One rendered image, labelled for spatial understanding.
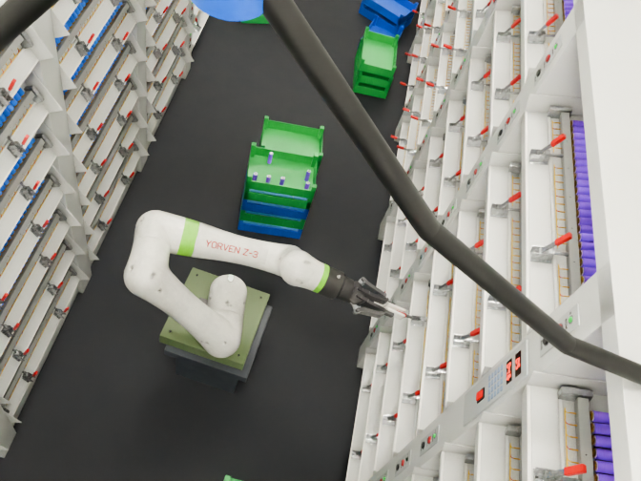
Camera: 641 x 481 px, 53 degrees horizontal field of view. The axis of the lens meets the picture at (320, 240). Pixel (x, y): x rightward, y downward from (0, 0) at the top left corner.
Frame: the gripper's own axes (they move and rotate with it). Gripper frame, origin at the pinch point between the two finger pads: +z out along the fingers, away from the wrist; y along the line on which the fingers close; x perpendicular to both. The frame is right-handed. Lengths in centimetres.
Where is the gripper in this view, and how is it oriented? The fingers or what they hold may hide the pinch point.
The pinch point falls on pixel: (394, 310)
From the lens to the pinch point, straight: 205.5
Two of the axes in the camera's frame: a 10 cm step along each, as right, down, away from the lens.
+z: 8.8, 4.0, 2.7
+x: 4.5, -4.6, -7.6
